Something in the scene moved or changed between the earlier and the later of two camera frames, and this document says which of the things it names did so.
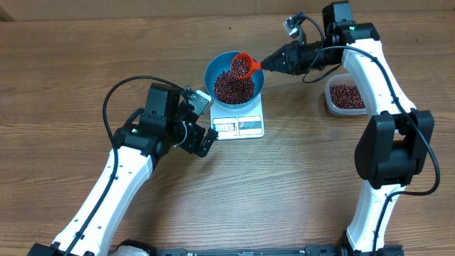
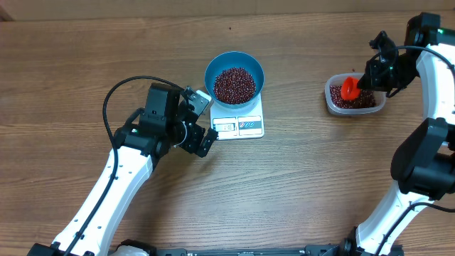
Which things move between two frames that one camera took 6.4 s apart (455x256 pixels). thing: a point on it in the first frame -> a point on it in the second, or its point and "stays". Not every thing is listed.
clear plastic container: (343, 97) stays
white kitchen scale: (239, 123) stays
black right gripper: (294, 52) -> (375, 80)
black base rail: (308, 250) stays
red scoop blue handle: (242, 65) -> (350, 90)
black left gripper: (193, 145) stays
